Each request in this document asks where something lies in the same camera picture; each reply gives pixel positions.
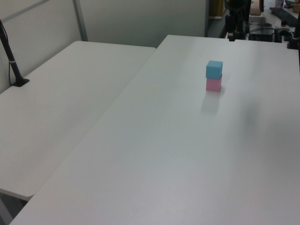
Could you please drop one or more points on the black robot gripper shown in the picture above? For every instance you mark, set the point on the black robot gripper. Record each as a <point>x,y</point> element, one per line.
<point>236,5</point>

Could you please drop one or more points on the blue cube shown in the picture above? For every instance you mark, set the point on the blue cube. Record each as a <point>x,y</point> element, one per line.
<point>213,69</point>

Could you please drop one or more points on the pink cube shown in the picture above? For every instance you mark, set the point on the pink cube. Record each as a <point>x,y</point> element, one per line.
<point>213,84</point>

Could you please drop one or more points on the black electronics box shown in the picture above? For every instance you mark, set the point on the black electronics box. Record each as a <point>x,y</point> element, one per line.
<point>261,34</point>

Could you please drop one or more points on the yellow wooden board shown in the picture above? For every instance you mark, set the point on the yellow wooden board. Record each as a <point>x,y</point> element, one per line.
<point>215,8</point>

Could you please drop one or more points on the grey metal clamp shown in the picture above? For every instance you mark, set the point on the grey metal clamp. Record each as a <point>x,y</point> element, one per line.
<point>282,32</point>

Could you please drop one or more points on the black clamp stand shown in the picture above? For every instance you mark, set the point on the black clamp stand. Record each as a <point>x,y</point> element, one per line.
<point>294,38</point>

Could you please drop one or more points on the grey metal partition post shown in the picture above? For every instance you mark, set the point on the grey metal partition post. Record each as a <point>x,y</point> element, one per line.
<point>80,20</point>

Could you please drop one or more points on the black camera stand pole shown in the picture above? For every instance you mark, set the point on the black camera stand pole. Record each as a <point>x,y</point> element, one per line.
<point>10,58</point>

